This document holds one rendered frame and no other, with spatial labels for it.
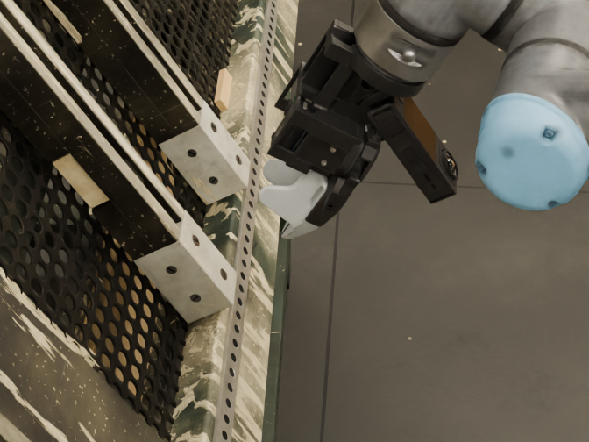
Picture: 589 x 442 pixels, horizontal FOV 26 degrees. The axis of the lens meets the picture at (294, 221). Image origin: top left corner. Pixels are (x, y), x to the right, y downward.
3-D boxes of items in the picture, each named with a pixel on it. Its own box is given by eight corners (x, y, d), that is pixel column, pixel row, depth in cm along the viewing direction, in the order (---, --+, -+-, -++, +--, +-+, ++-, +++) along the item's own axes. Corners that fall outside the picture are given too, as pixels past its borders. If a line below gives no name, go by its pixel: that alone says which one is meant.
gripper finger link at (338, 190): (304, 196, 112) (352, 126, 107) (322, 203, 112) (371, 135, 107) (301, 230, 108) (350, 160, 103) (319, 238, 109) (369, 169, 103)
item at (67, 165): (90, 209, 154) (110, 200, 153) (50, 162, 150) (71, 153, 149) (95, 193, 156) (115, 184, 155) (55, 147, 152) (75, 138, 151)
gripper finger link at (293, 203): (237, 214, 113) (285, 142, 108) (297, 240, 115) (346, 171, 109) (234, 237, 111) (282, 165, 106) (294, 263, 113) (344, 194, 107)
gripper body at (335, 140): (271, 108, 110) (337, 3, 103) (358, 148, 113) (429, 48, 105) (262, 162, 105) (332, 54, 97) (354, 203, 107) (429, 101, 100)
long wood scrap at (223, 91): (221, 112, 202) (227, 109, 202) (214, 102, 201) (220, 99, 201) (226, 80, 209) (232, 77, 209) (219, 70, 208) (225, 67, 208)
